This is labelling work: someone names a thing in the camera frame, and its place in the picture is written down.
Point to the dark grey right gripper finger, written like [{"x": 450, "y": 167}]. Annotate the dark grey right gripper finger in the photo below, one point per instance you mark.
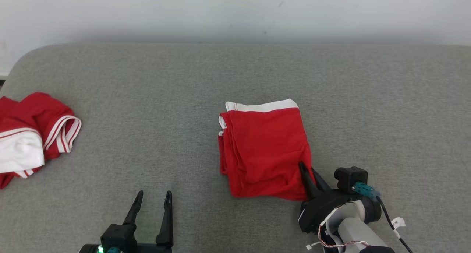
[
  {"x": 308, "y": 183},
  {"x": 321, "y": 183}
]

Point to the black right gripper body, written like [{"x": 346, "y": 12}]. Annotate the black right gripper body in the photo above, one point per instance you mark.
[{"x": 318, "y": 208}]

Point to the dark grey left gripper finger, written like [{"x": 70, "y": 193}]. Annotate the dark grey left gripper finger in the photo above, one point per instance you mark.
[
  {"x": 166, "y": 227},
  {"x": 133, "y": 210}
]

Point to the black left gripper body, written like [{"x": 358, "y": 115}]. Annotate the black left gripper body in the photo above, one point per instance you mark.
[{"x": 154, "y": 249}]

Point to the red shorts white trim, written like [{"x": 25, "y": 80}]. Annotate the red shorts white trim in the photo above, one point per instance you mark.
[{"x": 265, "y": 150}]

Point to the red white basketball jersey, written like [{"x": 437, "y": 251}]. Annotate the red white basketball jersey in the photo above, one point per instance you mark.
[{"x": 33, "y": 113}]

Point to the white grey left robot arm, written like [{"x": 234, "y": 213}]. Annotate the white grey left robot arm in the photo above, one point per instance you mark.
[{"x": 89, "y": 249}]

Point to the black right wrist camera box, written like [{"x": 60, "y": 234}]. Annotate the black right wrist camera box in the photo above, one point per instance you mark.
[{"x": 349, "y": 177}]

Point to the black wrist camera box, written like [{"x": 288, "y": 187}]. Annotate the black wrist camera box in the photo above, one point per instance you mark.
[
  {"x": 117, "y": 236},
  {"x": 349, "y": 177}
]

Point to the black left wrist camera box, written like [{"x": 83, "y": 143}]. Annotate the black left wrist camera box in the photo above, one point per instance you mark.
[{"x": 117, "y": 236}]

